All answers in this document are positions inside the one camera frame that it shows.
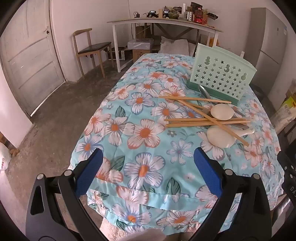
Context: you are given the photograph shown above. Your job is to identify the white pillow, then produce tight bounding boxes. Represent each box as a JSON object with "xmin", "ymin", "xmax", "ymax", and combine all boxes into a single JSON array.
[{"xmin": 158, "ymin": 36, "xmax": 190, "ymax": 56}]

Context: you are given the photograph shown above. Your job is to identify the plain cardboard box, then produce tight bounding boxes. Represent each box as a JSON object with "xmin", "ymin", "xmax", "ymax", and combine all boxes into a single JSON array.
[{"xmin": 135, "ymin": 23, "xmax": 152, "ymax": 39}]

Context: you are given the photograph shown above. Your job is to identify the long white table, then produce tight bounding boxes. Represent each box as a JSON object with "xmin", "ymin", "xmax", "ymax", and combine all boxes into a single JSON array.
[{"xmin": 107, "ymin": 18, "xmax": 223, "ymax": 73}]

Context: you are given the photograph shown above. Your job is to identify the red drink bottles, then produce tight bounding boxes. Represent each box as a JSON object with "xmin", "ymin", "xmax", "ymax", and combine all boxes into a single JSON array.
[{"xmin": 194, "ymin": 9, "xmax": 206, "ymax": 24}]

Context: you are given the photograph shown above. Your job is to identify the wooden chair with dark seat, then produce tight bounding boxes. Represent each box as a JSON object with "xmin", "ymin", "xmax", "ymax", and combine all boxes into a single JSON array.
[{"xmin": 73, "ymin": 28, "xmax": 114, "ymax": 79}]

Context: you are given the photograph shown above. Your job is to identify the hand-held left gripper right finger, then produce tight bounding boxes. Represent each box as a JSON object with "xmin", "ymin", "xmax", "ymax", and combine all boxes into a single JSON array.
[{"xmin": 190, "ymin": 147, "xmax": 272, "ymax": 241}]

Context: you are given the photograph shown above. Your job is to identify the white panel door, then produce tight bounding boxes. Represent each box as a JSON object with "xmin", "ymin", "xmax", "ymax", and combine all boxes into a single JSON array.
[{"xmin": 0, "ymin": 0, "xmax": 66, "ymax": 117}]

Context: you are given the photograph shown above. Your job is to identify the pile of wooden chopsticks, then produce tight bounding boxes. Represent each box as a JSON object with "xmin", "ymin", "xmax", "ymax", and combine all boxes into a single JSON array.
[{"xmin": 159, "ymin": 93, "xmax": 251, "ymax": 147}]

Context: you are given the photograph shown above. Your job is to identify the green plastic utensil basket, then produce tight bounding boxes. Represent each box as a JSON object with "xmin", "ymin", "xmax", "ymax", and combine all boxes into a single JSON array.
[{"xmin": 187, "ymin": 43, "xmax": 258, "ymax": 106}]

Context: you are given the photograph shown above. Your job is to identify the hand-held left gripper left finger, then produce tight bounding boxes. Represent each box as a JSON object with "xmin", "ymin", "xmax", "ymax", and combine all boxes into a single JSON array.
[{"xmin": 25, "ymin": 148, "xmax": 109, "ymax": 241}]

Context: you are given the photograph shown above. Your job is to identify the yellow and white sack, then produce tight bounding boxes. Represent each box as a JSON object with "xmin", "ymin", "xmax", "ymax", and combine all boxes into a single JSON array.
[{"xmin": 271, "ymin": 95, "xmax": 296, "ymax": 133}]

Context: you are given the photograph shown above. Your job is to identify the floral blue blanket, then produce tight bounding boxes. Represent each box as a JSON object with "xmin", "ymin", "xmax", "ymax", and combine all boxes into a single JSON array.
[{"xmin": 68, "ymin": 53, "xmax": 285, "ymax": 234}]

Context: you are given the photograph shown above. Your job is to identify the grey refrigerator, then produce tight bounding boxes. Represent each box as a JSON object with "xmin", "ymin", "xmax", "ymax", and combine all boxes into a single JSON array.
[{"xmin": 251, "ymin": 8, "xmax": 295, "ymax": 96}]

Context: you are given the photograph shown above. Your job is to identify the small microwave oven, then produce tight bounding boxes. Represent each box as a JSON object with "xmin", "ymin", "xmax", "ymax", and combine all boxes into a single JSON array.
[{"xmin": 108, "ymin": 47, "xmax": 133, "ymax": 61}]

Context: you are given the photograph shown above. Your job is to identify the cardboard box with label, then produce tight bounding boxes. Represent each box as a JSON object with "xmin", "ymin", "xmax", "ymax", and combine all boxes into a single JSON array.
[{"xmin": 132, "ymin": 49, "xmax": 151, "ymax": 63}]

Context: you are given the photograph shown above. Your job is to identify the clear plastic box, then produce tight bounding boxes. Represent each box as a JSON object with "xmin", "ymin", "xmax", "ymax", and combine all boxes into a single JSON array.
[{"xmin": 127, "ymin": 38, "xmax": 154, "ymax": 50}]

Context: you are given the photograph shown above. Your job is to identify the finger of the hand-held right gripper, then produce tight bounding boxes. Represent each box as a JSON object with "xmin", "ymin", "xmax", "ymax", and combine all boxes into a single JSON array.
[
  {"xmin": 277, "ymin": 151, "xmax": 296, "ymax": 173},
  {"xmin": 282, "ymin": 173, "xmax": 296, "ymax": 202}
]

